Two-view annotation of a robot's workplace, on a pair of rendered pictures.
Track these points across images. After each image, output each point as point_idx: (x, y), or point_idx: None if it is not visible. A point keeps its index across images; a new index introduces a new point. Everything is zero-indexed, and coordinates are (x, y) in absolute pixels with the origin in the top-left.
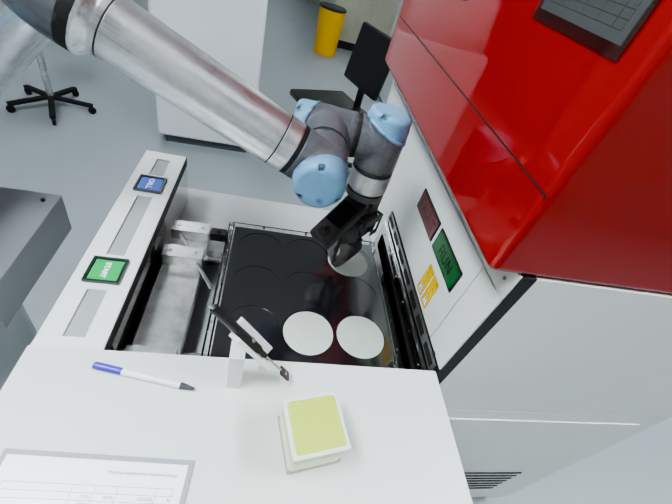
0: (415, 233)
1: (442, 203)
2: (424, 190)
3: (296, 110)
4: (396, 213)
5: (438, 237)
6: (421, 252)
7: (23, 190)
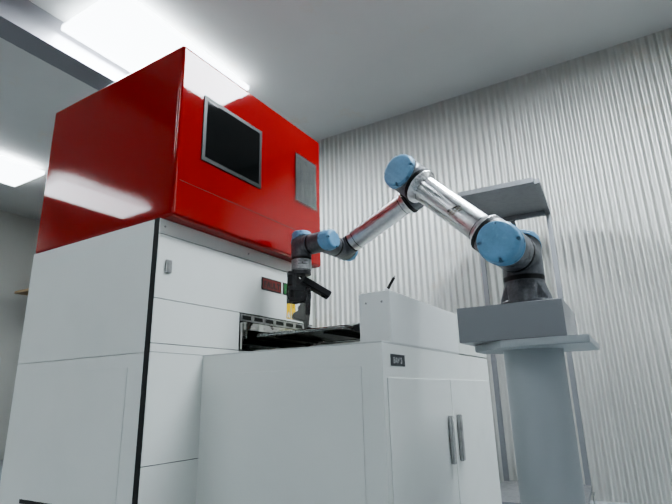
0: (269, 301)
1: (276, 274)
2: (262, 278)
3: (336, 233)
4: (246, 309)
5: (284, 287)
6: (279, 303)
7: (481, 306)
